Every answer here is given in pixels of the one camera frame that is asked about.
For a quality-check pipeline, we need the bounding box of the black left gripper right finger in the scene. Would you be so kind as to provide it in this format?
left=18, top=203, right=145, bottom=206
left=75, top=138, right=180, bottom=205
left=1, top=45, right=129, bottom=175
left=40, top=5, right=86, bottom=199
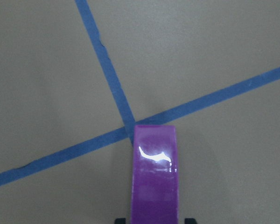
left=184, top=218, right=197, bottom=224

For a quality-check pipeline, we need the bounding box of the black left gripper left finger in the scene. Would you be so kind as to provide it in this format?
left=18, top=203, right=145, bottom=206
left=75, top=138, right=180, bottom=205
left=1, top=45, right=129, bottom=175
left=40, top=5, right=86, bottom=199
left=115, top=218, right=126, bottom=224

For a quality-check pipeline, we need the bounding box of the purple trapezoid block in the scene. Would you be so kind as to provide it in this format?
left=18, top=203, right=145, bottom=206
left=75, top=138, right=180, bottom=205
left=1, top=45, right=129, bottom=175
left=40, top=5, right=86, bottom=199
left=130, top=125, right=179, bottom=224

